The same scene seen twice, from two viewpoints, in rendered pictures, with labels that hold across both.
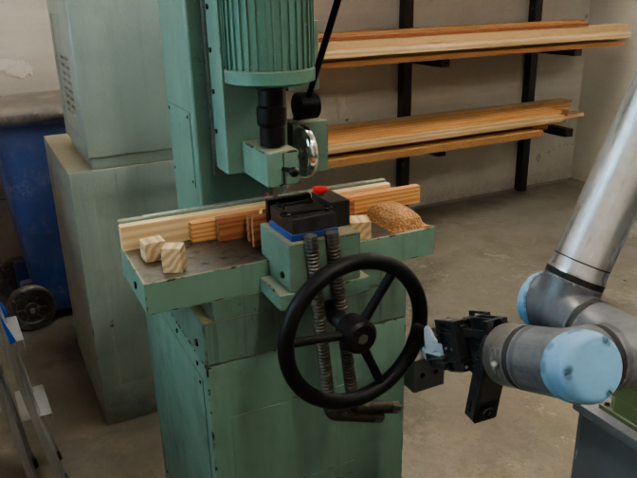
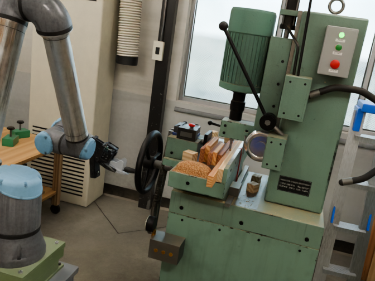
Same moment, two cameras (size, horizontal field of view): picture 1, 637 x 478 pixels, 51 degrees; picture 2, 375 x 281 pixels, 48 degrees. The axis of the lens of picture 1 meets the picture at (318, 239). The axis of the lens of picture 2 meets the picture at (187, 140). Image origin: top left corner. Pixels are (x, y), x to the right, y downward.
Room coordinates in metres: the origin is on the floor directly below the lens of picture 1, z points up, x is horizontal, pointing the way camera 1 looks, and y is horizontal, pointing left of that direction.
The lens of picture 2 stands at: (2.27, -1.33, 1.43)
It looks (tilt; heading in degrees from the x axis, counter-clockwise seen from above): 15 degrees down; 130
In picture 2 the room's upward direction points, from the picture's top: 8 degrees clockwise
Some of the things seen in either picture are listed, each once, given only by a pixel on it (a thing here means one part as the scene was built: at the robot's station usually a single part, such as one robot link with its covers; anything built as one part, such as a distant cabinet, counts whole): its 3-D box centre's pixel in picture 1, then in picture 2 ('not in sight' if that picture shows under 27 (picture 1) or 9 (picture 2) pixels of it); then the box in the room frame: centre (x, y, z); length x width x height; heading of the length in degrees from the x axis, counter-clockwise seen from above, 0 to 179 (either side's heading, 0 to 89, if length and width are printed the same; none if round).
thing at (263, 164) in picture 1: (271, 165); (238, 131); (1.35, 0.09, 1.03); 0.14 x 0.07 x 0.09; 26
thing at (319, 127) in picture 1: (305, 144); (274, 151); (1.57, 0.03, 1.02); 0.09 x 0.07 x 0.12; 116
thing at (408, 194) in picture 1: (312, 211); (225, 160); (1.37, 0.01, 0.92); 0.54 x 0.02 x 0.04; 116
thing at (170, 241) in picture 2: (415, 359); (166, 247); (1.32, -0.21, 0.58); 0.12 x 0.08 x 0.08; 26
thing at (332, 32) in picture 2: not in sight; (337, 51); (1.68, 0.10, 1.40); 0.10 x 0.06 x 0.16; 26
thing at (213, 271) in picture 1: (291, 257); (202, 160); (1.23, 0.05, 0.87); 0.61 x 0.30 x 0.06; 116
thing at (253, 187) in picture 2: not in sight; (253, 187); (1.46, 0.11, 0.82); 0.04 x 0.03 x 0.03; 89
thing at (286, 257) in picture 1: (309, 249); (185, 145); (1.15, 0.02, 0.92); 0.15 x 0.13 x 0.09; 116
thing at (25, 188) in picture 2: not in sight; (13, 197); (1.12, -0.73, 0.83); 0.17 x 0.15 x 0.18; 23
